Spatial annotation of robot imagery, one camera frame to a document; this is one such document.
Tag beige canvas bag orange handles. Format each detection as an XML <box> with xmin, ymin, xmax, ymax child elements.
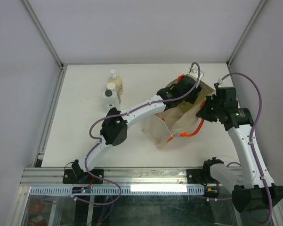
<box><xmin>142</xmin><ymin>81</ymin><xmax>215</xmax><ymax>149</ymax></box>

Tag cream pump lotion bottle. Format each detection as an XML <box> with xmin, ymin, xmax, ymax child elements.
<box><xmin>108</xmin><ymin>69</ymin><xmax>123</xmax><ymax>96</ymax></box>

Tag yellow bottle beige round cap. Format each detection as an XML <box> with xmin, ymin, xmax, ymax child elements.
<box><xmin>106</xmin><ymin>82</ymin><xmax>121</xmax><ymax>104</ymax></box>

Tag white bottle black cap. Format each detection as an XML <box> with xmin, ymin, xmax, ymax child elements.
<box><xmin>102</xmin><ymin>90</ymin><xmax>120</xmax><ymax>112</ymax></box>

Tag green bottle beige cap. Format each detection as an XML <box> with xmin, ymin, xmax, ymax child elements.
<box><xmin>179</xmin><ymin>101</ymin><xmax>193</xmax><ymax>113</ymax></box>

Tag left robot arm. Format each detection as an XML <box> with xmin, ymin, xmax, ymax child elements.
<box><xmin>72</xmin><ymin>74</ymin><xmax>201</xmax><ymax>183</ymax></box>

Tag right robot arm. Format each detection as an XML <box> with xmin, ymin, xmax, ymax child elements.
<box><xmin>196</xmin><ymin>87</ymin><xmax>283</xmax><ymax>213</ymax></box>

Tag black connector box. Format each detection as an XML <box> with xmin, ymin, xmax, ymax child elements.
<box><xmin>203</xmin><ymin>187</ymin><xmax>220</xmax><ymax>198</ymax></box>

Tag small electronics board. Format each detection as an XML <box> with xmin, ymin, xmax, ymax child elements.
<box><xmin>72</xmin><ymin>186</ymin><xmax>93</xmax><ymax>194</ymax></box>

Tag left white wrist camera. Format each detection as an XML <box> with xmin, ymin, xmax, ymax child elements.
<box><xmin>189</xmin><ymin>65</ymin><xmax>204</xmax><ymax>81</ymax></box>

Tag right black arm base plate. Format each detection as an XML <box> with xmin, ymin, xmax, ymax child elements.
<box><xmin>186</xmin><ymin>169</ymin><xmax>217</xmax><ymax>185</ymax></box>

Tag grey slotted cable duct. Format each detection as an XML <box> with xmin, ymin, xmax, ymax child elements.
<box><xmin>31</xmin><ymin>184</ymin><xmax>204</xmax><ymax>196</ymax></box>

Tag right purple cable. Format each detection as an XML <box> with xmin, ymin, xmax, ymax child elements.
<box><xmin>214</xmin><ymin>72</ymin><xmax>274</xmax><ymax>224</ymax></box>

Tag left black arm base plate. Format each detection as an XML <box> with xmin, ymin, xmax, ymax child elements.
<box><xmin>63</xmin><ymin>169</ymin><xmax>103</xmax><ymax>185</ymax></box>

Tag aluminium mounting rail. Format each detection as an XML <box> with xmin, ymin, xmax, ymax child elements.
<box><xmin>18</xmin><ymin>167</ymin><xmax>245</xmax><ymax>186</ymax></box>

